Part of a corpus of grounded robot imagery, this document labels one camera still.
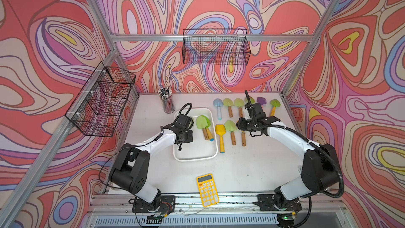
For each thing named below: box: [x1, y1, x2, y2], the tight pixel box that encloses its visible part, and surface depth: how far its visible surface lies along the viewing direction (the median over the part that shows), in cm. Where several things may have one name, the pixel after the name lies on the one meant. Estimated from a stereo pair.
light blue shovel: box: [213, 98, 224, 121], surface depth 113 cm
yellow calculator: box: [196, 173, 220, 208], surface depth 78 cm
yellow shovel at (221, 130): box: [215, 124, 227, 154], surface depth 98 cm
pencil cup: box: [157, 86, 176, 114], surface depth 101 cm
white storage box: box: [172, 107, 219, 163], surface depth 93 cm
